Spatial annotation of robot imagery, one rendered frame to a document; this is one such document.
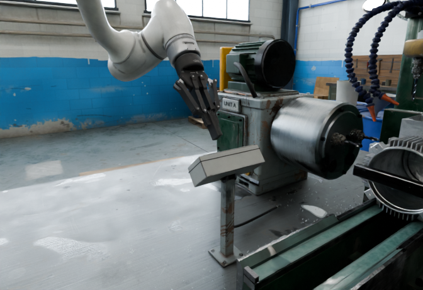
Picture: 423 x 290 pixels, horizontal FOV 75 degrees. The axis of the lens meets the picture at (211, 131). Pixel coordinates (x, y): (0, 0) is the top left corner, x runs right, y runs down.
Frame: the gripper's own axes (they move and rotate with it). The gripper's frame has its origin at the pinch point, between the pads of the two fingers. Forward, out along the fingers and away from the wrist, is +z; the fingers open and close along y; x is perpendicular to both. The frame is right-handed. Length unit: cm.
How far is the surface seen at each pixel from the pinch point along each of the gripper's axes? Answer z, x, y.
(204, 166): 10.8, -3.6, -8.4
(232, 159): 10.7, -3.7, -1.0
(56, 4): -419, 332, 22
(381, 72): -139, 173, 547
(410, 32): -10, -27, 64
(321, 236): 32.8, -6.8, 10.9
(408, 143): 21.4, -22.6, 32.2
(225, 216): 21.4, 7.0, -1.8
